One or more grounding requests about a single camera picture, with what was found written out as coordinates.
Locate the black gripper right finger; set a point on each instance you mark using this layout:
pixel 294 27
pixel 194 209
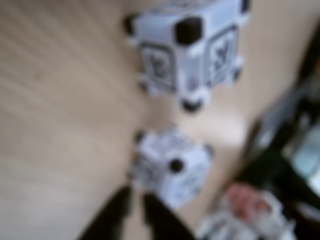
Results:
pixel 165 222

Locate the black blurred object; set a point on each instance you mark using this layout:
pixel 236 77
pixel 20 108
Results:
pixel 275 170

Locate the white cube overlapping squares symbol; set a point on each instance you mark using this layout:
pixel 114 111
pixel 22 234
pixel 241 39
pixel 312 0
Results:
pixel 185 180

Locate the red and clear blurred object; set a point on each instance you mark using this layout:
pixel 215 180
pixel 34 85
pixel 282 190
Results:
pixel 245 200

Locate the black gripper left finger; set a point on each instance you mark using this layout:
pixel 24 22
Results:
pixel 110 220

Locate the white cube crossed lines symbol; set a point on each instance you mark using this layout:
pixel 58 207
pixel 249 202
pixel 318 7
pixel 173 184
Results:
pixel 160 32

